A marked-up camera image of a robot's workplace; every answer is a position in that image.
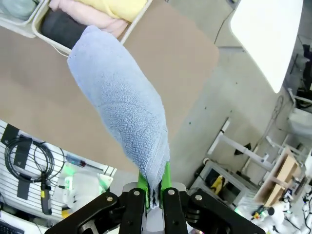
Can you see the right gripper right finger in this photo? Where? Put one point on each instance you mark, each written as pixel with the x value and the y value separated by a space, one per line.
pixel 195 212

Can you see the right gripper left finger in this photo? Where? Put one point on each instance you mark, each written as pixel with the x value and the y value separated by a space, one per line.
pixel 109 209

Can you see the blue cone towel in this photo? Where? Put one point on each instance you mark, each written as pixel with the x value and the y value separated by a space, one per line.
pixel 122 97

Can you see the dark grey towel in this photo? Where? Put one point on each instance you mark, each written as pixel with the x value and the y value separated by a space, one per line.
pixel 61 30

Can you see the pink towel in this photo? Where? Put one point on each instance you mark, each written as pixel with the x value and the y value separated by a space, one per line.
pixel 97 17

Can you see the yellow towel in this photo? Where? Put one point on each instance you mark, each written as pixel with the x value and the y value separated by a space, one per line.
pixel 117 8

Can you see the green cone towel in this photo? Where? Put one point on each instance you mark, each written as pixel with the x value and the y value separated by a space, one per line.
pixel 17 8

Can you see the grey equipment cart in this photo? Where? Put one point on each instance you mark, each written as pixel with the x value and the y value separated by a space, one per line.
pixel 219 182

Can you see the black tool with yellow label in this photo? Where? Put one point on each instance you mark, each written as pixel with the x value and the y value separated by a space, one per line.
pixel 45 195

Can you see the wooden shelf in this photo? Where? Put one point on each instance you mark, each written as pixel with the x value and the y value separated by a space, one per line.
pixel 282 175

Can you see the white slotted panel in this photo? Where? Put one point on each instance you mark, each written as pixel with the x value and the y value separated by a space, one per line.
pixel 14 190

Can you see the black keyboard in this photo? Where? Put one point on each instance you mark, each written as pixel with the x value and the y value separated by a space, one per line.
pixel 11 228

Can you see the beige fabric basket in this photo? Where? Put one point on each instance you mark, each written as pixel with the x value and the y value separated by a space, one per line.
pixel 22 28
pixel 52 47

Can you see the white table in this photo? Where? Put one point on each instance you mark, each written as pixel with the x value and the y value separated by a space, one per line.
pixel 265 36

